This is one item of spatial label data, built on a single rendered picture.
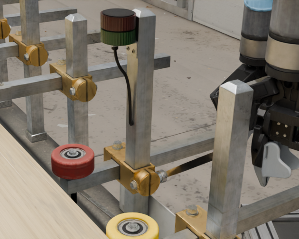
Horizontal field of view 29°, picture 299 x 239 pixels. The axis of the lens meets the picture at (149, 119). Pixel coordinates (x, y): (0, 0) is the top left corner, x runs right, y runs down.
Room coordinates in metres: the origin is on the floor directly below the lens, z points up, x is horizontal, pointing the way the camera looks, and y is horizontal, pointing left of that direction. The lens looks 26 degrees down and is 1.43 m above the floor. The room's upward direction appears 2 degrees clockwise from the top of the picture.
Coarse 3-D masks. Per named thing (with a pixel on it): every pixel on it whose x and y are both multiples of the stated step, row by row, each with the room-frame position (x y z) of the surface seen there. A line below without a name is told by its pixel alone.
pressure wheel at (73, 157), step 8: (72, 144) 0.97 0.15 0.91; (80, 144) 0.97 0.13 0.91; (56, 152) 0.93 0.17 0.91; (64, 152) 0.94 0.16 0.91; (72, 152) 0.93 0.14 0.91; (80, 152) 0.94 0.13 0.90; (88, 152) 0.94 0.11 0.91; (56, 160) 0.90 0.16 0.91; (64, 160) 0.90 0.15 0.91; (72, 160) 0.90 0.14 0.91; (80, 160) 0.91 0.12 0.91; (88, 160) 0.91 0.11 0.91; (56, 168) 0.90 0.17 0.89; (64, 168) 0.89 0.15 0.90; (72, 168) 0.89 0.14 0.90; (80, 168) 0.90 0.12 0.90; (88, 168) 0.91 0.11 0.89; (64, 176) 0.89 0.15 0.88; (72, 176) 0.89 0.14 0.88; (80, 176) 0.90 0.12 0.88
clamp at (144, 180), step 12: (108, 156) 1.01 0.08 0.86; (120, 156) 0.99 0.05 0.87; (120, 168) 0.97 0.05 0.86; (132, 168) 0.95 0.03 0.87; (144, 168) 0.95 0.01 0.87; (120, 180) 0.97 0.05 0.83; (132, 180) 0.93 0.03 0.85; (144, 180) 0.92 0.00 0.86; (156, 180) 0.94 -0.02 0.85; (132, 192) 0.93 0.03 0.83; (144, 192) 0.92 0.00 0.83
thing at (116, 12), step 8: (112, 16) 0.91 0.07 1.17; (120, 16) 0.91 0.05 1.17; (128, 16) 0.92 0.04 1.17; (120, 32) 0.91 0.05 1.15; (112, 48) 0.93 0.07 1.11; (128, 48) 0.96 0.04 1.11; (136, 48) 0.94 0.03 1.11; (136, 56) 0.94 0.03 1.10; (120, 64) 0.94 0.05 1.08; (128, 80) 0.95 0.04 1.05; (128, 88) 0.95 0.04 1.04; (128, 96) 0.95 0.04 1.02
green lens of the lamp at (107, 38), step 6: (102, 30) 0.92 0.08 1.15; (132, 30) 0.93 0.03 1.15; (102, 36) 0.92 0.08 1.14; (108, 36) 0.91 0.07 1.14; (114, 36) 0.91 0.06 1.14; (120, 36) 0.91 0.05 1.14; (126, 36) 0.91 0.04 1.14; (132, 36) 0.92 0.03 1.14; (102, 42) 0.92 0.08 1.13; (108, 42) 0.91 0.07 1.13; (114, 42) 0.91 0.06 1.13; (120, 42) 0.91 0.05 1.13; (126, 42) 0.91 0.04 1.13; (132, 42) 0.92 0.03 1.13
